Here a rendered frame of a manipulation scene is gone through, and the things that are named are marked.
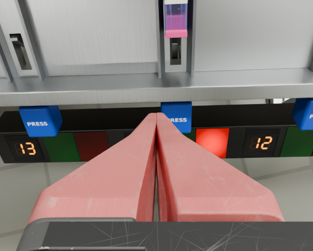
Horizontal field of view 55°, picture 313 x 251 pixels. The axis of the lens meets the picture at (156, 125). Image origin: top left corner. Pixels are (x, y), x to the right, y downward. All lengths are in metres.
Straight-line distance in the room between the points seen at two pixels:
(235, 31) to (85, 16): 0.10
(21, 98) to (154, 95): 0.09
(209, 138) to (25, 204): 0.83
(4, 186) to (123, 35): 0.90
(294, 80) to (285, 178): 0.79
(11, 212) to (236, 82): 0.93
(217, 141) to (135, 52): 0.12
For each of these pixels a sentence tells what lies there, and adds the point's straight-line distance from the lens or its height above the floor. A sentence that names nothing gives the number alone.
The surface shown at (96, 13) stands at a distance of 0.21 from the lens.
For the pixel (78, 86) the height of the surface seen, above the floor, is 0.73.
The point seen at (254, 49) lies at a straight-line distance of 0.23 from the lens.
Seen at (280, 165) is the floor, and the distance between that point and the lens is 1.00.
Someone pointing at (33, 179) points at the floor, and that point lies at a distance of 1.03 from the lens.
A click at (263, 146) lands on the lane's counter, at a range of 0.30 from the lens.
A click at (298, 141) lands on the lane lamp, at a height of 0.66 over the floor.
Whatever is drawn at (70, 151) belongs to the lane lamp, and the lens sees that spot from 0.30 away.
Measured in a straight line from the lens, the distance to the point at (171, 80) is 0.22.
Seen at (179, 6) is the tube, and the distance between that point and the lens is 0.20.
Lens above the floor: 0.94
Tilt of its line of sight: 83 degrees down
